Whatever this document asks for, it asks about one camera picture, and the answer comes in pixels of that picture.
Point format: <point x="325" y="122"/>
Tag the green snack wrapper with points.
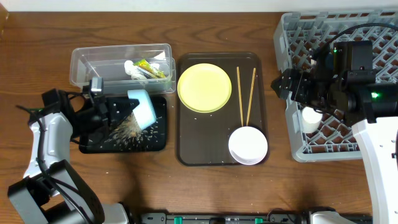
<point x="148" y="69"/>

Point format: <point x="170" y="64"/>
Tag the pink white bowl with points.
<point x="248" y="145"/>

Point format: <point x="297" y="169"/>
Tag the clear plastic bin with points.
<point x="108" y="62"/>

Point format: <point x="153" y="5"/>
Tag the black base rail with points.
<point x="162" y="218"/>

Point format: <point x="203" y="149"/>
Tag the grey dishwasher rack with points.
<point x="296" y="34"/>

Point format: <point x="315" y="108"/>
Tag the white tissue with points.
<point x="133" y="71"/>

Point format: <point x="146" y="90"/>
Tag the wooden chopstick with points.
<point x="240" y="96"/>
<point x="250" y="96"/>

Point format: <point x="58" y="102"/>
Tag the black waste tray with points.
<point x="152" y="138"/>

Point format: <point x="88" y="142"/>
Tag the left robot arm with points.
<point x="51" y="190"/>

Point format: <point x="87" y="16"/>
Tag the yellow plate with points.
<point x="204" y="88"/>

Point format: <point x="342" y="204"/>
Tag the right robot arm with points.
<point x="344" y="79"/>

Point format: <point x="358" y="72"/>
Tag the rice and food scraps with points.
<point x="128" y="129"/>

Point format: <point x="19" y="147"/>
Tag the light blue bowl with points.
<point x="144" y="112"/>

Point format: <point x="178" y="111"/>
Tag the white paper cup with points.
<point x="310" y="120"/>

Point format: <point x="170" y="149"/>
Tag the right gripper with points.
<point x="298" y="88"/>

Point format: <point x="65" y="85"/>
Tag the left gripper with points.
<point x="106" y="112"/>

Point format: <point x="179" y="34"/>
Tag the dark brown serving tray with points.
<point x="202" y="138"/>

